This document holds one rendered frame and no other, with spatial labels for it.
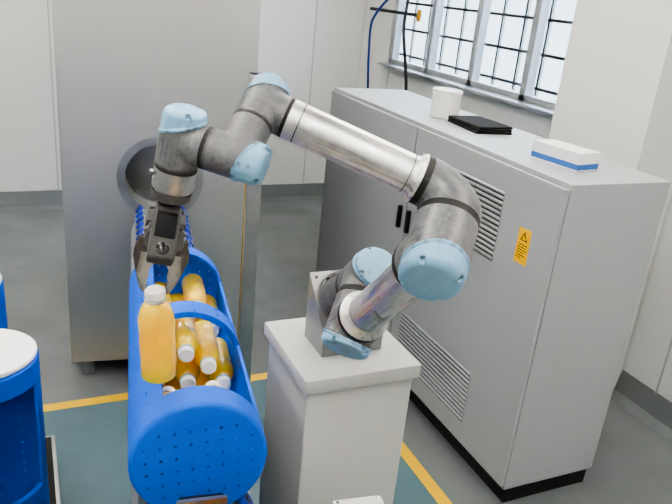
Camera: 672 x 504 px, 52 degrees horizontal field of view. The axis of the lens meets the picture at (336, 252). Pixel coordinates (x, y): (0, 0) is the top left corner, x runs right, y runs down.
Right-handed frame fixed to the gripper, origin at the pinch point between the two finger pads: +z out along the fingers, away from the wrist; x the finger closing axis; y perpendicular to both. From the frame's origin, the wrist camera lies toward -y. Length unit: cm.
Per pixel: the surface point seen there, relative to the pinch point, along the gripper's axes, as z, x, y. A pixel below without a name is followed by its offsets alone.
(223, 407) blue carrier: 21.5, -16.5, -7.7
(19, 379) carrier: 57, 27, 37
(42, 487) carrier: 95, 19, 36
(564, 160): -7, -154, 113
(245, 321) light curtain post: 93, -48, 124
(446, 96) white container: 1, -140, 208
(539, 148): -6, -150, 126
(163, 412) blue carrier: 23.8, -5.0, -7.6
